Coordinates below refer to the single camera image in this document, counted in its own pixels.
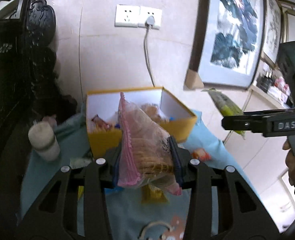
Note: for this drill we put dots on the beige cup with brown sleeve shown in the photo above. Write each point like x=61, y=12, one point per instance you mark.
x=43, y=140

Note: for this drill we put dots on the cream cabinet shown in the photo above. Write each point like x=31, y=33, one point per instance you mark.
x=262, y=167

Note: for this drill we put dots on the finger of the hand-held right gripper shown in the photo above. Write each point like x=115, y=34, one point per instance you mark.
x=275, y=112
x=245, y=124

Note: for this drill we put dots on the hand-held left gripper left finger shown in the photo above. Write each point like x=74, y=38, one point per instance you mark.
x=116, y=171

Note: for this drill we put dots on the white wall socket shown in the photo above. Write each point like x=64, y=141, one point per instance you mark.
x=127, y=15
x=151, y=11

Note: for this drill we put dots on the pink and white packages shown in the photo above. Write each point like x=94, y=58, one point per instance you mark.
x=281, y=87

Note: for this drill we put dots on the pink cloth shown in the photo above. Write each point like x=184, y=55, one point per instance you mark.
x=48, y=119

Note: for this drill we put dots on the light blue printed tablecloth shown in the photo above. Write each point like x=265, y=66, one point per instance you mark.
x=137, y=217

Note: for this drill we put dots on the framed lotus painting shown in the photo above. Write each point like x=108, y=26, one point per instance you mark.
x=237, y=30

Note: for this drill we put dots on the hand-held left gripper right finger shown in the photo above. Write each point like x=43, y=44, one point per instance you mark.
x=176, y=160

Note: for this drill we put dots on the gold framed branch painting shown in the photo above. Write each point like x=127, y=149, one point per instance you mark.
x=272, y=30

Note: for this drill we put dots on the yellow snack packet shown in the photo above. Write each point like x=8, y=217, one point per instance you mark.
x=153, y=196

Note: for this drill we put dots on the yellow cardboard box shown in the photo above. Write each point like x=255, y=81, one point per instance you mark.
x=180, y=127

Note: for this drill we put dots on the carved dark wooden furniture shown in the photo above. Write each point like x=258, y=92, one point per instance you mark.
x=12, y=80

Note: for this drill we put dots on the person's right hand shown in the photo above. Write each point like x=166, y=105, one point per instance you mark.
x=293, y=165

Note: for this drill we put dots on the orange snack packet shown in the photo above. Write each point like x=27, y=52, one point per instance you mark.
x=201, y=155

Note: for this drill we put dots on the clear pink-edged biscuit packet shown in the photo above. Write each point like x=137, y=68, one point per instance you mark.
x=142, y=140

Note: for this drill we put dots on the yellow-green snack packet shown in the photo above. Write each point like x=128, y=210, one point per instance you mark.
x=225, y=103

